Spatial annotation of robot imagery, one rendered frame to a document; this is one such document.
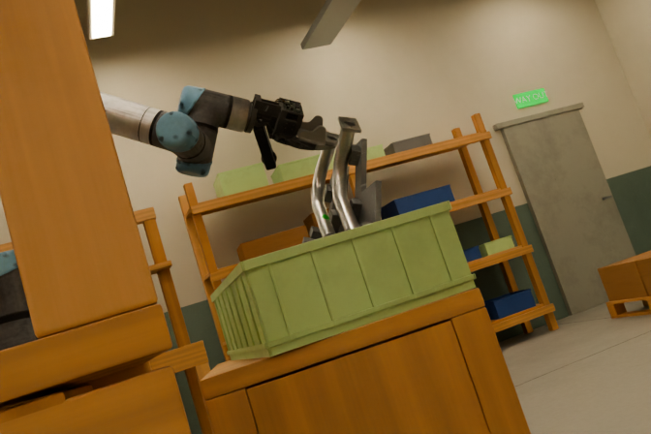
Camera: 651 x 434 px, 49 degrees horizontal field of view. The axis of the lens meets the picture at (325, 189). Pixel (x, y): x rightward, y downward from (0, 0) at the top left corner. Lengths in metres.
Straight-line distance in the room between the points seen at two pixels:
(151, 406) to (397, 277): 0.82
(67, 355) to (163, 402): 0.08
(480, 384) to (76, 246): 0.91
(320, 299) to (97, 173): 0.76
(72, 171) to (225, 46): 6.80
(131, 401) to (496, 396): 0.89
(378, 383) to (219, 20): 6.40
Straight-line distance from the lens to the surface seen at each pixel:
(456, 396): 1.33
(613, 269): 6.63
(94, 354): 0.56
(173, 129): 1.44
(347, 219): 1.39
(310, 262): 1.29
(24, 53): 0.62
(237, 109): 1.60
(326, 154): 1.69
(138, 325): 0.56
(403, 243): 1.34
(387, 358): 1.30
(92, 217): 0.58
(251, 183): 6.32
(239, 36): 7.44
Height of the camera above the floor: 0.84
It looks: 9 degrees up
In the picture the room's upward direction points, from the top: 18 degrees counter-clockwise
